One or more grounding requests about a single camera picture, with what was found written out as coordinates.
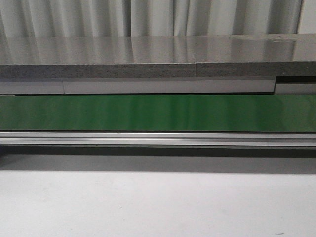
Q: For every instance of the grey speckled stone counter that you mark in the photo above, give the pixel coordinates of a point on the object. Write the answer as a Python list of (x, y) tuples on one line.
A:
[(230, 64)]

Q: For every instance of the green conveyor belt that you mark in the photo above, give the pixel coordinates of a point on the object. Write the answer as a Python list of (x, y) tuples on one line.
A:
[(233, 113)]

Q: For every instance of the white pleated curtain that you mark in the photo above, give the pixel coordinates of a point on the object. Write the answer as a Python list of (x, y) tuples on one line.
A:
[(65, 18)]

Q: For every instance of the aluminium conveyor frame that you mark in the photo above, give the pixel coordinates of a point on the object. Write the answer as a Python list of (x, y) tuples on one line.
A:
[(160, 139)]

